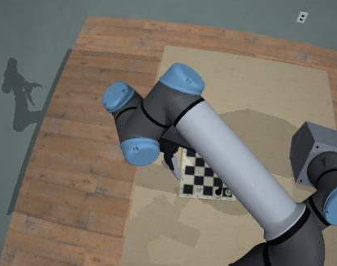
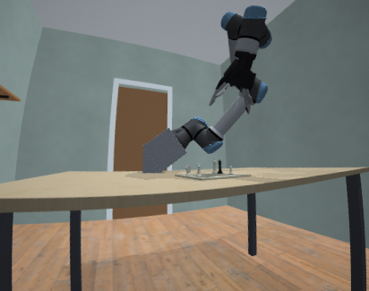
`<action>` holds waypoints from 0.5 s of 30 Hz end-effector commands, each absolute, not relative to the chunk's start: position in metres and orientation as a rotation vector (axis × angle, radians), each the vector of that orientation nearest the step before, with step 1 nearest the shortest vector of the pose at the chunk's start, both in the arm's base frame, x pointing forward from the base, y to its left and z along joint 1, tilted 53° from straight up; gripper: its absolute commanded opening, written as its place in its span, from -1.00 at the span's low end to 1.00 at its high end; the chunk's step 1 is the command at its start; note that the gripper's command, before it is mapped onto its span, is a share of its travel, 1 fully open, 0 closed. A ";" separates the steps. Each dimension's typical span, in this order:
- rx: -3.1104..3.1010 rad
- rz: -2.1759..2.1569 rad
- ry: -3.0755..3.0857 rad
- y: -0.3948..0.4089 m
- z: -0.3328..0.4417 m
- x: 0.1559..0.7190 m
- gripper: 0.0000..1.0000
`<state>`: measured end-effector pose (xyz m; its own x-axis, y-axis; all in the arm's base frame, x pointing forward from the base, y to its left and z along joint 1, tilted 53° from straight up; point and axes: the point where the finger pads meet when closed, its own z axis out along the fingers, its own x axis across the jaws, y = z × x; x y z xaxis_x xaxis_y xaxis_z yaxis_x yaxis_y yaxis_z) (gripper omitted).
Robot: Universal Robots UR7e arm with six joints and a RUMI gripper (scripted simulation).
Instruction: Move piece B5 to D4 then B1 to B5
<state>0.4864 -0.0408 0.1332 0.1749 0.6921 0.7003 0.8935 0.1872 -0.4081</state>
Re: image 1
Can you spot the black and white chessboard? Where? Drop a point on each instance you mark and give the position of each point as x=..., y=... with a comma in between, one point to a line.
x=196, y=173

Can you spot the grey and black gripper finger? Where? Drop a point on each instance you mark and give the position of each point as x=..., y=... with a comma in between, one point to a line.
x=171, y=163

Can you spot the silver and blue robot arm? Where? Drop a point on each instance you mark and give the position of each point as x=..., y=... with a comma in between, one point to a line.
x=174, y=111

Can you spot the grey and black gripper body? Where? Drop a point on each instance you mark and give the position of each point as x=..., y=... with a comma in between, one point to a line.
x=166, y=146

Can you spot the black chess piece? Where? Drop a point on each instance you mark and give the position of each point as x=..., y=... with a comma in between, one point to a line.
x=218, y=191

